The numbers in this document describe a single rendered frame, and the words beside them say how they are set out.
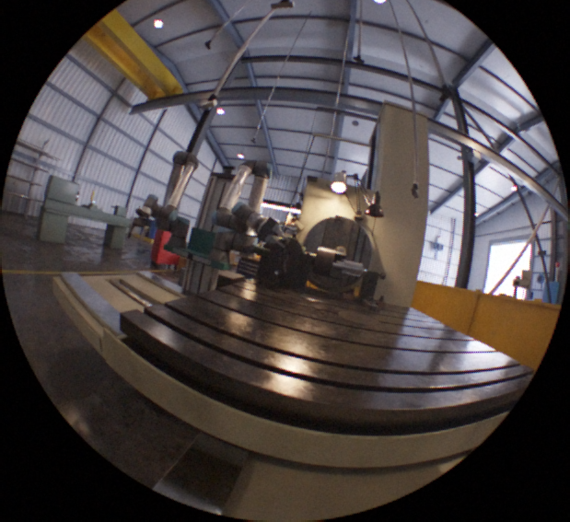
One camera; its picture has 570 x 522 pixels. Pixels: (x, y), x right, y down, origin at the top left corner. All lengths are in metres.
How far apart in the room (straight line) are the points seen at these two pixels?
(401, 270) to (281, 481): 1.68
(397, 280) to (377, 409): 1.55
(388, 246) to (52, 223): 6.11
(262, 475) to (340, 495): 0.23
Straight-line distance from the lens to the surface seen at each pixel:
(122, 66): 8.91
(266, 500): 0.70
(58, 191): 5.67
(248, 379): 0.35
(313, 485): 0.75
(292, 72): 10.02
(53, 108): 9.72
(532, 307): 2.47
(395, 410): 0.40
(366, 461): 0.46
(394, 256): 1.83
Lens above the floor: 1.22
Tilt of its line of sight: 4 degrees up
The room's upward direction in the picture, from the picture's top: 14 degrees clockwise
